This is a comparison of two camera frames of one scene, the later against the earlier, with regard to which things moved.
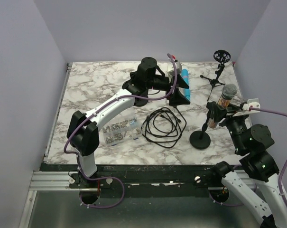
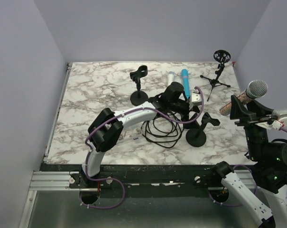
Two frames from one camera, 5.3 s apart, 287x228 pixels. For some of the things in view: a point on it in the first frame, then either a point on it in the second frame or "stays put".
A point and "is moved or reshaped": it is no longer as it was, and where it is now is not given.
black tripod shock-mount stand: (222, 56) stays put
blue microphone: (185, 76) stays put
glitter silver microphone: (228, 91) -> (256, 89)
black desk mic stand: (201, 139) is moved or reshaped
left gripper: (177, 98) -> (185, 117)
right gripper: (219, 112) -> (246, 118)
